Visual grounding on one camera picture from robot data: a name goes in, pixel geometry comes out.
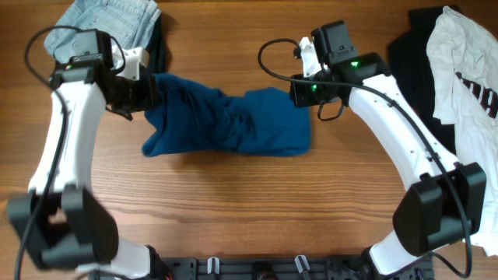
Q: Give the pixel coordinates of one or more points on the folded light blue jeans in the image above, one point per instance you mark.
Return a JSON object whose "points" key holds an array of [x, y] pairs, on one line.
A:
{"points": [[131, 22]]}

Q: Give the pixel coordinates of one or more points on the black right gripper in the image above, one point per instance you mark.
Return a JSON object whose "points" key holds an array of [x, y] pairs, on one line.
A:
{"points": [[300, 96]]}

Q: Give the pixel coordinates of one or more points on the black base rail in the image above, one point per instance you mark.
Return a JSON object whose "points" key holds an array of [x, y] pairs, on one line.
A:
{"points": [[338, 267]]}

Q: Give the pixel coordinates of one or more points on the folded black garment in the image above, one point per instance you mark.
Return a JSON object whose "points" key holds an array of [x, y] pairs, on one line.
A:
{"points": [[157, 49]]}

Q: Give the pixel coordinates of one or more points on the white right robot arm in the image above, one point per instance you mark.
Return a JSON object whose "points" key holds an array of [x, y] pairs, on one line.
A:
{"points": [[443, 197]]}

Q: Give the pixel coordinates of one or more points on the black t-shirt right pile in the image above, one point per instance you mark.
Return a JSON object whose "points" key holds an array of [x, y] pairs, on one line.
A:
{"points": [[410, 66]]}

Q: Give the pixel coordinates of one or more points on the dark blue t-shirt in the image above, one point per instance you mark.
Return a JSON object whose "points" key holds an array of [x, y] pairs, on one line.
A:
{"points": [[192, 117]]}

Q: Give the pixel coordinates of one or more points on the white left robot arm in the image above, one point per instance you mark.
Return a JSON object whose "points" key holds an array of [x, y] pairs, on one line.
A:
{"points": [[59, 223]]}

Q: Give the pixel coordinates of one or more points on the white printed t-shirt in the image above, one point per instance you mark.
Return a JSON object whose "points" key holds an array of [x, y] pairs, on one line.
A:
{"points": [[463, 60]]}

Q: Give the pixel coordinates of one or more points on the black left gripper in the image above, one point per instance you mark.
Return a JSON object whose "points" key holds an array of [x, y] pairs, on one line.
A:
{"points": [[149, 84]]}

